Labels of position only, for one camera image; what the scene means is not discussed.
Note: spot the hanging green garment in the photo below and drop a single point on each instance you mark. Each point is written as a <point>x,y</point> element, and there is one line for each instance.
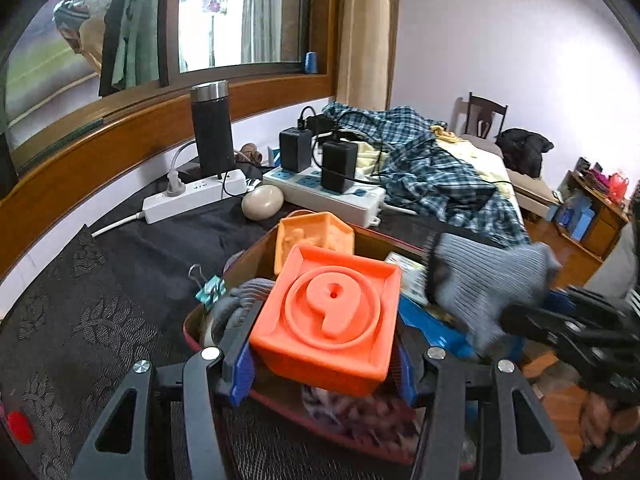
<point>132,25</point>

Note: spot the small blue white box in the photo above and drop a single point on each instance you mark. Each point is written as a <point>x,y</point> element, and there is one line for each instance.
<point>273,157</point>

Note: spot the grey knitted glove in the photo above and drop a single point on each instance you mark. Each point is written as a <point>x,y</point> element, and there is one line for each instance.
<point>480,280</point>

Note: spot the teal binder clip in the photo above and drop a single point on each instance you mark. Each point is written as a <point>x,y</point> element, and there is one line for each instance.
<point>210,292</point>

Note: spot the wooden window frame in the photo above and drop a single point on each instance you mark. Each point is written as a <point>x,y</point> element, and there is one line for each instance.
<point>100,130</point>

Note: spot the bed with cream bedding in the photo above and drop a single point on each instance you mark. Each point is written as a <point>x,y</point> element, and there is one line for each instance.
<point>520,185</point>

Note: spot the red tin container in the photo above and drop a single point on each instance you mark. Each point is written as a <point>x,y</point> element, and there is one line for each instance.
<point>247,260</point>

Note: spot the plaid shirt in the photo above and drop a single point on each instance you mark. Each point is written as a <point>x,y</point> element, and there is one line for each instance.
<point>440,180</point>

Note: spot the black patterned tablecloth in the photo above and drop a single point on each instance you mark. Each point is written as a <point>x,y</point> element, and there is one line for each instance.
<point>75,335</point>

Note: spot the plain black cloth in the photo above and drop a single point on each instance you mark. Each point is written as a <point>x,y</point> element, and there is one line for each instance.
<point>175,240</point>

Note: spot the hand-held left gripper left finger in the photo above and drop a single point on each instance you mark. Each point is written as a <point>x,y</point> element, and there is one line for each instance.
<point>240,375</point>

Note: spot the blue thread spool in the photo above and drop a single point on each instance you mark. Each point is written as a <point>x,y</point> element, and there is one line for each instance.
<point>312,62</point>

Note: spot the red ball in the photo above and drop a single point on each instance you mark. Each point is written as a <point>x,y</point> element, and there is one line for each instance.
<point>20,427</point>

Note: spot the black jacket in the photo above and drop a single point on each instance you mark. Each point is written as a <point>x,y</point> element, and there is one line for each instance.
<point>525,152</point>

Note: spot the tan curtain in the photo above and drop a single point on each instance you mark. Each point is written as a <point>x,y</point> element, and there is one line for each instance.
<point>365,35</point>

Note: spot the black steel-top thermos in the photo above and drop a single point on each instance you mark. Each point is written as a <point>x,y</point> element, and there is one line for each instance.
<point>212,130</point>

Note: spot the white blue-socket power strip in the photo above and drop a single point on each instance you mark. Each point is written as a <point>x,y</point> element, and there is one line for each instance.
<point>310,185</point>

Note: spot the orange number toy cube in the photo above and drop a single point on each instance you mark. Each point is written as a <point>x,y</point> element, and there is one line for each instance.
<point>325,310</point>

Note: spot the black charger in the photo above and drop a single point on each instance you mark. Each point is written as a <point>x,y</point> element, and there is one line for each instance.
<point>296,150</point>
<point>340,167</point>

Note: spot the beige oval object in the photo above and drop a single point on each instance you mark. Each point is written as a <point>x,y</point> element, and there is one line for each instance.
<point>262,202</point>

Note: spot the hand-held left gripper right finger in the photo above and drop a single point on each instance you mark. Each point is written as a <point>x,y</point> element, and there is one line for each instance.
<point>407,375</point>

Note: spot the person's right hand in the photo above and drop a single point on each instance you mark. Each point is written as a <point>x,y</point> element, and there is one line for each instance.
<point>610,425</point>

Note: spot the yellow-orange toy cube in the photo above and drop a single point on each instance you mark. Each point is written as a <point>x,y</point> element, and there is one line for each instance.
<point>320,235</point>

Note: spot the dark wooden chair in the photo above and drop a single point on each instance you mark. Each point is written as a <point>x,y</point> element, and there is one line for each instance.
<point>487,115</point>

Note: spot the wooden bedside cabinet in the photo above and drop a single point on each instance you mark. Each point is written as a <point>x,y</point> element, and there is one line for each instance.
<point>600,230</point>

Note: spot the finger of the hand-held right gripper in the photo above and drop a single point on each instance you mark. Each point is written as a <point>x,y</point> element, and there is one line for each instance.
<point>535,325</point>

